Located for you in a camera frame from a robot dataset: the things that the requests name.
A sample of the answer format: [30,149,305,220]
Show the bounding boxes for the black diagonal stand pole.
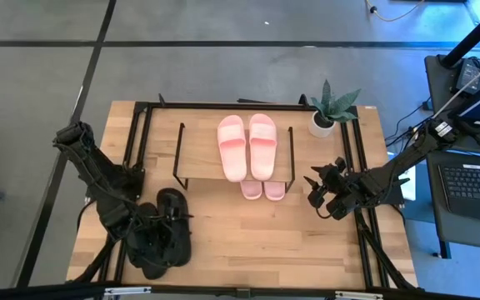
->
[442,0,480,68]

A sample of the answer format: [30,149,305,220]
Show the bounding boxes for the white cable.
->
[430,52,480,120]

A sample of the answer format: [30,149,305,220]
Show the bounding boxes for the black power adapter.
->
[455,57,480,94]

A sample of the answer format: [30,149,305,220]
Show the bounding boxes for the potted snake plant white pot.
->
[307,79,363,139]

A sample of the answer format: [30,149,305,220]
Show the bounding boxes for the black aluminium table frame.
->
[72,93,417,293]

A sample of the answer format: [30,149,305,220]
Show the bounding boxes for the black keyboard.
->
[437,162,480,223]

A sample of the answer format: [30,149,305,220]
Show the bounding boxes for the black cable bundle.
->
[384,97,435,148]

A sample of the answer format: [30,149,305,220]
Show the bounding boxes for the white paper sheet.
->
[387,152,418,202]

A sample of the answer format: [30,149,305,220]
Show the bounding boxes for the pink foam slide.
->
[239,179,263,201]
[217,114,248,183]
[247,112,278,182]
[263,180,287,202]

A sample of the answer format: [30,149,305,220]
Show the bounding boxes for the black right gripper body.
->
[308,157,370,221]

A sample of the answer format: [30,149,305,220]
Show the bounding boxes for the wooden shelf with black frame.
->
[172,120,297,193]

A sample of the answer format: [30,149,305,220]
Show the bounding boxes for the silver metal bracket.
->
[334,290,385,300]
[103,286,153,298]

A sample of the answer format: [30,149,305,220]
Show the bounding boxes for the grey office desk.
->
[424,53,480,259]

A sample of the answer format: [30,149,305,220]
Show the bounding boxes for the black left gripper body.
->
[110,203,158,251]

